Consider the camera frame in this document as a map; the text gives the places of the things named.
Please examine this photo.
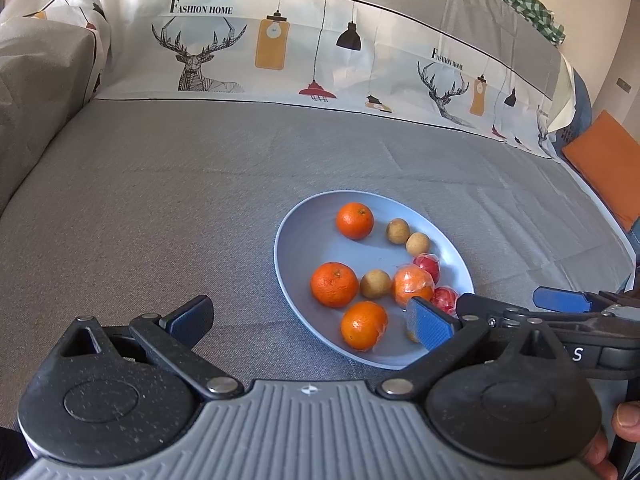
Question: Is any person's right hand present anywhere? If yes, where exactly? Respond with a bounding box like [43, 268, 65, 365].
[585, 401, 640, 480]

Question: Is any orange mandarin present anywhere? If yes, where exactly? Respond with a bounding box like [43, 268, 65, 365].
[336, 202, 375, 241]
[310, 261, 360, 309]
[340, 300, 389, 352]
[391, 265, 436, 309]

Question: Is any brown longan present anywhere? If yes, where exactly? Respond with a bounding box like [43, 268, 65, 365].
[360, 269, 392, 299]
[405, 232, 431, 257]
[385, 218, 412, 245]

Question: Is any orange cushion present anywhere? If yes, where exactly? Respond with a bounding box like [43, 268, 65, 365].
[562, 109, 640, 233]

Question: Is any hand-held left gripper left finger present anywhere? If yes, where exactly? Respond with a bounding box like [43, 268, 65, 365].
[60, 295, 246, 402]

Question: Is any red fruit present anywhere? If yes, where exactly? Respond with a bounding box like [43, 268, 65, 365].
[412, 253, 442, 283]
[431, 286, 459, 316]

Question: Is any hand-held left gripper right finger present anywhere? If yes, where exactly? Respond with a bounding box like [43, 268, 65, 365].
[376, 297, 573, 402]

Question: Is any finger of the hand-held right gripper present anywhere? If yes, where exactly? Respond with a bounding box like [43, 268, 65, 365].
[456, 293, 603, 326]
[532, 286, 622, 314]

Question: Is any white perforated basket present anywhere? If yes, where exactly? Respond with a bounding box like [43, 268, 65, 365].
[549, 120, 583, 149]

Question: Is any green checked cloth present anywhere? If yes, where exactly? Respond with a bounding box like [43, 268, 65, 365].
[447, 0, 567, 45]

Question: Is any blue cloth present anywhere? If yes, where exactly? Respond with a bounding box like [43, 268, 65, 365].
[570, 67, 594, 133]

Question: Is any light blue plate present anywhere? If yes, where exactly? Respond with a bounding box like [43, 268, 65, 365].
[273, 190, 476, 371]

